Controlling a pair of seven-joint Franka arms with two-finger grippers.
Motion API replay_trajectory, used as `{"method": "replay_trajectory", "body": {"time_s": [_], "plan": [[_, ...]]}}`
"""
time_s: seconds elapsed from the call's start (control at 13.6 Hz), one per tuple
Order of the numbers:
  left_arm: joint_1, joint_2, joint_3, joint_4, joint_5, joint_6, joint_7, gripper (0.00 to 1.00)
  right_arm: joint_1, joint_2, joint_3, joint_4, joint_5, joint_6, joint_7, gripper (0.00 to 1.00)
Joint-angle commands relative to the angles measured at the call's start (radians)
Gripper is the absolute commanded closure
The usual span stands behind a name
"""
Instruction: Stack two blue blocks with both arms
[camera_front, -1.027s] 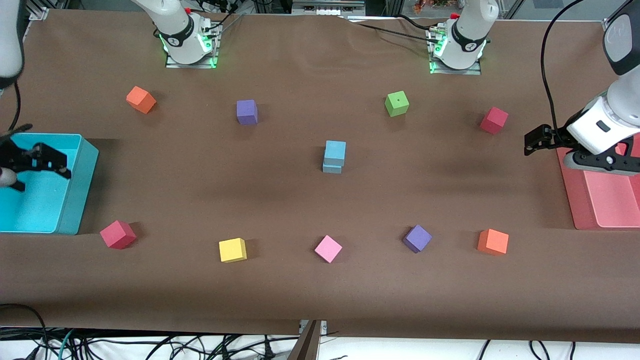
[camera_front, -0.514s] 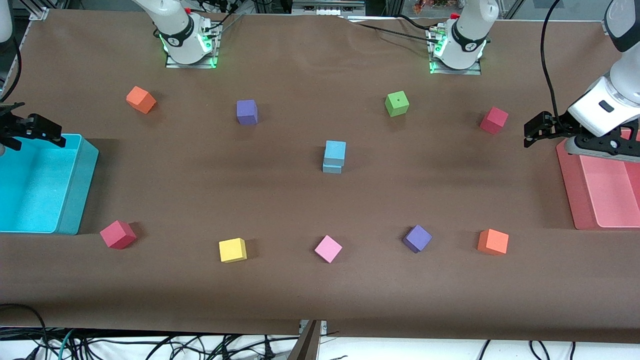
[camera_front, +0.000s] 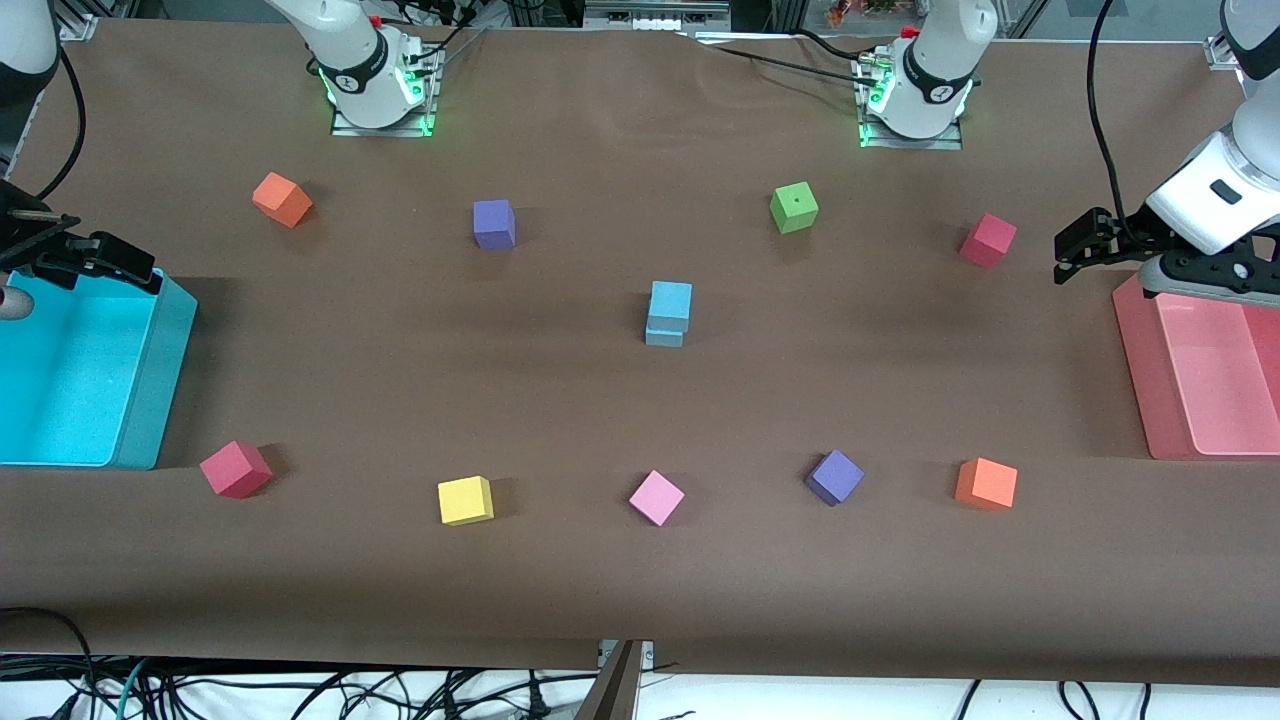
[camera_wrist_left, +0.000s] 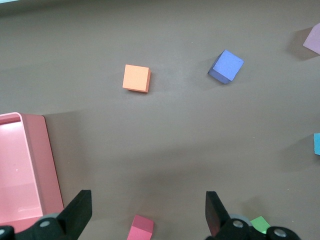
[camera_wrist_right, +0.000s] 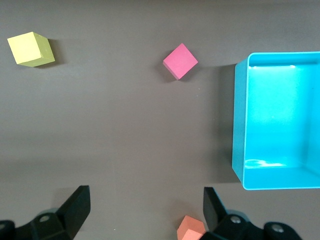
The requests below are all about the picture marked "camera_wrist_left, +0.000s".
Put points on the pink plastic bin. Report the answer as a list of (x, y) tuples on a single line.
[(15, 162)]

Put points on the pink foam block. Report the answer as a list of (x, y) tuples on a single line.
[(314, 40)]

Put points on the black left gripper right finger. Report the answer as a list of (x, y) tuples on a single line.
[(215, 217)]

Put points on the red foam block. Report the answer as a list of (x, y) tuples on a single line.
[(140, 228)]

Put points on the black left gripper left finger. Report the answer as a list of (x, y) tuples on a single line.
[(75, 215)]

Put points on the orange foam block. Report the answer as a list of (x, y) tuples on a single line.
[(136, 77)]

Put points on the brown table mat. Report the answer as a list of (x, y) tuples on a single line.
[(160, 125)]

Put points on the light blue foam block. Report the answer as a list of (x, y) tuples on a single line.
[(317, 143)]

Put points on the purple foam block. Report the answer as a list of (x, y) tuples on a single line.
[(228, 65)]

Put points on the green foam block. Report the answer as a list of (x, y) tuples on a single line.
[(260, 223)]

